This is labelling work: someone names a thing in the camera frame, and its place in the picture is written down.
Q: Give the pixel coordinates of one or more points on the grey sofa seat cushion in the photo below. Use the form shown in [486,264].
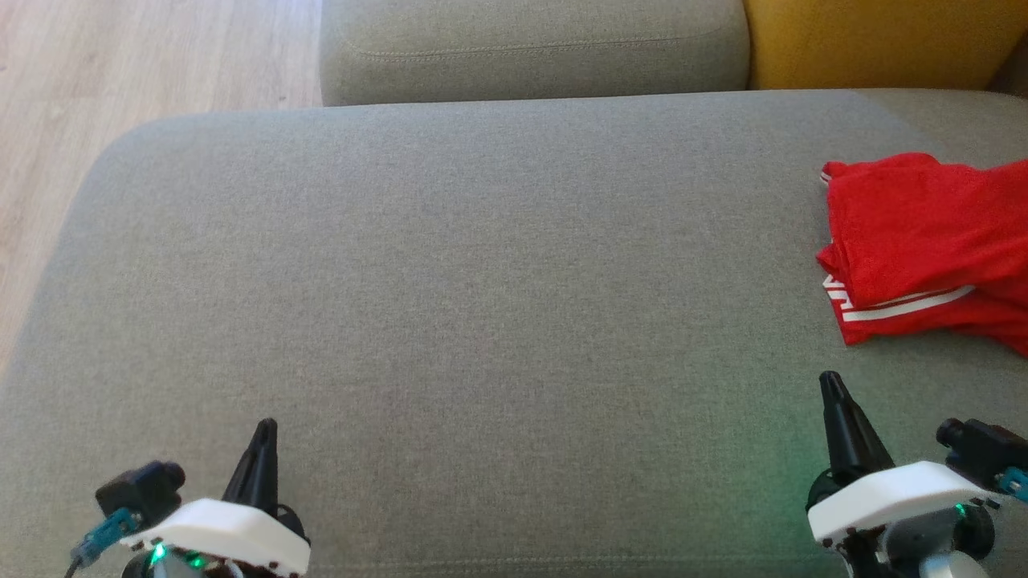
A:
[482,321]

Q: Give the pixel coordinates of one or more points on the grey sofa back cushion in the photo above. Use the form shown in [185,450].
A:
[530,48]

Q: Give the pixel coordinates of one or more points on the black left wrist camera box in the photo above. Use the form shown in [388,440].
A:
[140,490]

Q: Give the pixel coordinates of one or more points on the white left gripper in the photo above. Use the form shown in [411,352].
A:
[225,534]

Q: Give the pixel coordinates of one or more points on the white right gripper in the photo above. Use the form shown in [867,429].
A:
[891,498]

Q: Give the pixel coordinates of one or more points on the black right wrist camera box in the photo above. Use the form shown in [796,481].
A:
[984,449]

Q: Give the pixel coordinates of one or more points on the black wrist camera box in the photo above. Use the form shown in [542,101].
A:
[984,449]
[140,490]

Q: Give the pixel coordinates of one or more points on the yellow pillow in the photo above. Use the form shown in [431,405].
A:
[883,40]

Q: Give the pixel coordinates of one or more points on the red and white basketball jersey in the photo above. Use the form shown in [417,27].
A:
[907,225]

